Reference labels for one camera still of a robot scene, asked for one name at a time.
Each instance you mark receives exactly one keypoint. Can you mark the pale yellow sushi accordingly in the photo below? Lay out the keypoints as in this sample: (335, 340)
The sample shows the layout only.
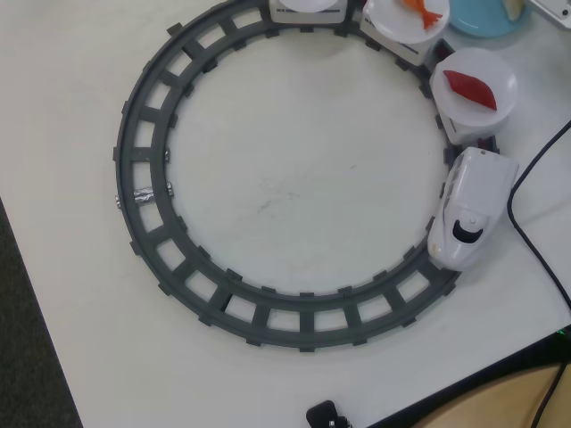
(513, 6)

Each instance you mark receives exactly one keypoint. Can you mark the white Shinkansen toy locomotive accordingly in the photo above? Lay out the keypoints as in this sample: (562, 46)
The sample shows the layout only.
(477, 187)

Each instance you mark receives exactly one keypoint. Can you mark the red tuna sushi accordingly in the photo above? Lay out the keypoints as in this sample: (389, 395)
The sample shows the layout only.
(470, 89)

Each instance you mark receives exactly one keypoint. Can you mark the orange shrimp sushi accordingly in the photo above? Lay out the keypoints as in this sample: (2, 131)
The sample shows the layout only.
(426, 11)

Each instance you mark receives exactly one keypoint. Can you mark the blue dish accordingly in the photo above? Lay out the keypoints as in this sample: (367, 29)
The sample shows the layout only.
(482, 22)

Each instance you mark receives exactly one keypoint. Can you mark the grey circular toy train track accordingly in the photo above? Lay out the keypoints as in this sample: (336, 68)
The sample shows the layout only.
(307, 321)

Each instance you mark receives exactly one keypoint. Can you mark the silver foil tape strip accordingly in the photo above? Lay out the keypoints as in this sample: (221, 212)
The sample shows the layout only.
(143, 196)

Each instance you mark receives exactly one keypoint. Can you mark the small black device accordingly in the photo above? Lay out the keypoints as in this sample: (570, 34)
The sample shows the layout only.
(323, 412)

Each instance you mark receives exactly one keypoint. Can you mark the light wooden furniture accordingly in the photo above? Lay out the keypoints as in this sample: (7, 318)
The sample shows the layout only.
(490, 401)

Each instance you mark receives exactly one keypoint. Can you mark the white plastic device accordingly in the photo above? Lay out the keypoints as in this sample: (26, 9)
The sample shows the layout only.
(555, 11)

